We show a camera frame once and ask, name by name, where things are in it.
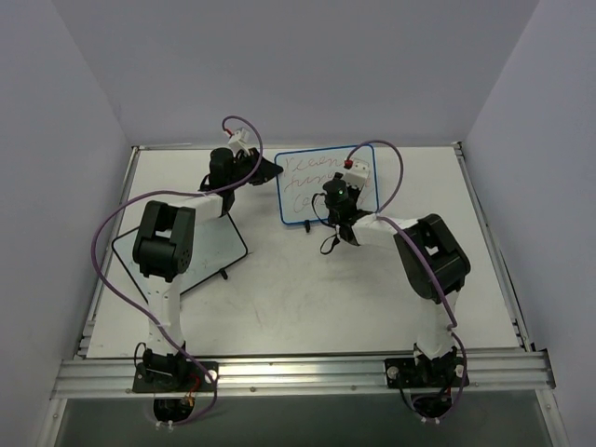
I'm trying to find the blue framed whiteboard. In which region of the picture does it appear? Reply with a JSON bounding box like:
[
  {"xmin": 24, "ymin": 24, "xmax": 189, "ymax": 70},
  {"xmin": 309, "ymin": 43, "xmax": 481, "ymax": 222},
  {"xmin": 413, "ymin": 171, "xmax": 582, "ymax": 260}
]
[{"xmin": 274, "ymin": 145, "xmax": 380, "ymax": 225}]

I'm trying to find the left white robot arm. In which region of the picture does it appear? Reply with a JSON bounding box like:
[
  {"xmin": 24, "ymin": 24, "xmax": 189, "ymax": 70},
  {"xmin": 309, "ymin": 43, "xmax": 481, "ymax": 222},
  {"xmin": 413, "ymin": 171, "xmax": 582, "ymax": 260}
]
[{"xmin": 132, "ymin": 147, "xmax": 284, "ymax": 390}]

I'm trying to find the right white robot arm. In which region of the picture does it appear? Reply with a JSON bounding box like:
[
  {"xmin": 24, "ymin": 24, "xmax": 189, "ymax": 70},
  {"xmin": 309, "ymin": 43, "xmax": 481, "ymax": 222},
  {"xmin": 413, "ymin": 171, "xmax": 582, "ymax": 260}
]
[{"xmin": 323, "ymin": 178, "xmax": 471, "ymax": 385}]

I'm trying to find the black framed whiteboard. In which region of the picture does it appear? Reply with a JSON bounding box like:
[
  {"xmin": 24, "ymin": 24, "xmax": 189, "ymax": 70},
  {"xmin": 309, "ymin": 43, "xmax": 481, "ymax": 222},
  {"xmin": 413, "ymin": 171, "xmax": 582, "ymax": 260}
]
[{"xmin": 112, "ymin": 214, "xmax": 248, "ymax": 303}]

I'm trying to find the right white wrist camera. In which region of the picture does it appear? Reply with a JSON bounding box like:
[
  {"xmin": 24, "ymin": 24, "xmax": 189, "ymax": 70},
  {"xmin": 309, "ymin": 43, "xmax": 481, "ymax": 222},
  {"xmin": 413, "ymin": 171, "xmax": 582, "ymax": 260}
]
[{"xmin": 343, "ymin": 159, "xmax": 371, "ymax": 190}]

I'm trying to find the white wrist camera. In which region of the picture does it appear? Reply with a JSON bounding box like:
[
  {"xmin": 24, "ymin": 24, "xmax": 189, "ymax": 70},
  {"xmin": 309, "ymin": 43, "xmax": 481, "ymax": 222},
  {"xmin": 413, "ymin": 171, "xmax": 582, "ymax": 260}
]
[
  {"xmin": 227, "ymin": 128, "xmax": 250, "ymax": 155},
  {"xmin": 343, "ymin": 159, "xmax": 371, "ymax": 190}
]

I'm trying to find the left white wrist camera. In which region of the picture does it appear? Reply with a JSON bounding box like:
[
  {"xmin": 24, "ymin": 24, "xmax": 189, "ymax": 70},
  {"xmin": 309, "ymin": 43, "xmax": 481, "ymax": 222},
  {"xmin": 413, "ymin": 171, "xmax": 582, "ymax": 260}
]
[{"xmin": 227, "ymin": 128, "xmax": 250, "ymax": 155}]

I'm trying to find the aluminium table edge frame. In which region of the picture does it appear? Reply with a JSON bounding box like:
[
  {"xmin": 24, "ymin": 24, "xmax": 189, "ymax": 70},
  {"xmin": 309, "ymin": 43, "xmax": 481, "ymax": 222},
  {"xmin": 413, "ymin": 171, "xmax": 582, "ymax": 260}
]
[{"xmin": 454, "ymin": 142, "xmax": 535, "ymax": 352}]

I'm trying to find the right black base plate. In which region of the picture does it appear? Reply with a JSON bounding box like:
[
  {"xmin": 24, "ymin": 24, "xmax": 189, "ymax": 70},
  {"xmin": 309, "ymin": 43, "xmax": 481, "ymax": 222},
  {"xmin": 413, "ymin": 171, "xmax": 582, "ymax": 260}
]
[{"xmin": 384, "ymin": 356, "xmax": 469, "ymax": 389}]

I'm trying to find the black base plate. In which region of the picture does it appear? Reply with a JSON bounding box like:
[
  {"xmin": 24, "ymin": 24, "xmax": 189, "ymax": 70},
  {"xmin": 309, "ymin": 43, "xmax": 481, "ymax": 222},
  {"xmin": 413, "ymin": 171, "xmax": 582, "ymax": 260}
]
[
  {"xmin": 384, "ymin": 356, "xmax": 469, "ymax": 389},
  {"xmin": 131, "ymin": 360, "xmax": 215, "ymax": 394}
]

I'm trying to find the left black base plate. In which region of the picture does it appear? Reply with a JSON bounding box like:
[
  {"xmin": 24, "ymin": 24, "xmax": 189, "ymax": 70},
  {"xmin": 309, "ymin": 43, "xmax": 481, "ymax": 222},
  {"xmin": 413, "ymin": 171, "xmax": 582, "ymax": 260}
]
[{"xmin": 131, "ymin": 360, "xmax": 215, "ymax": 394}]

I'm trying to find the aluminium front rail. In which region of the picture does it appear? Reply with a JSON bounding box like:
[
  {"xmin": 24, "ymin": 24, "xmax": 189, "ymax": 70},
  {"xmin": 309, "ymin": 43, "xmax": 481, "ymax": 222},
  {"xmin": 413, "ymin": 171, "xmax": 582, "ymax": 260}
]
[{"xmin": 50, "ymin": 349, "xmax": 556, "ymax": 399}]

